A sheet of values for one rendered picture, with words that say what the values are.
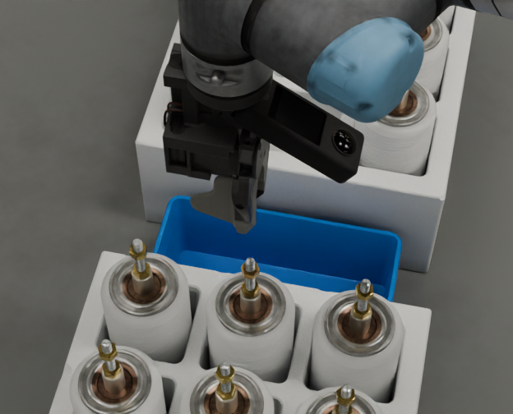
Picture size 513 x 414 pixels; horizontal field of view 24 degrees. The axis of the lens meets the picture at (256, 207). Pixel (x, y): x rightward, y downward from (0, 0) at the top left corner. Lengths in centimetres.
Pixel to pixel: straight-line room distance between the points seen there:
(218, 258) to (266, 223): 12
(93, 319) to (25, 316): 24
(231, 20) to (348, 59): 10
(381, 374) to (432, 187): 28
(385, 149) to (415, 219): 11
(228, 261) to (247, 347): 35
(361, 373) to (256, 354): 11
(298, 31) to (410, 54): 8
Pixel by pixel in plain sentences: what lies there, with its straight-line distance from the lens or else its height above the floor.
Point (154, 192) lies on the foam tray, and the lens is 158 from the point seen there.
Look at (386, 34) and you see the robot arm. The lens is 82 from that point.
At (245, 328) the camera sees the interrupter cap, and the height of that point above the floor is 25.
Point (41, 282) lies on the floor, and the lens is 162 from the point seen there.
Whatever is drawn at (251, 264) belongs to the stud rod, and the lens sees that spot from 121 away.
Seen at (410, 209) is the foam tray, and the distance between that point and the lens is 149.
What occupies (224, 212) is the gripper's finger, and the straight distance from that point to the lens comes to 109.
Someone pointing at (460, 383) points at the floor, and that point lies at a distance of 154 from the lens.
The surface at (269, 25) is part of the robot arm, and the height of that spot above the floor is 76.
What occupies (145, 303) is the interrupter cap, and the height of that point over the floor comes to 25.
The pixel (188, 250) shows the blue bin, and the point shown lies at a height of 0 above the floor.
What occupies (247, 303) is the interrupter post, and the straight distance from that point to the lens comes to 126.
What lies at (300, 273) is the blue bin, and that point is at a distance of 160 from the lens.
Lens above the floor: 138
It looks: 56 degrees down
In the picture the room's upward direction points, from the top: straight up
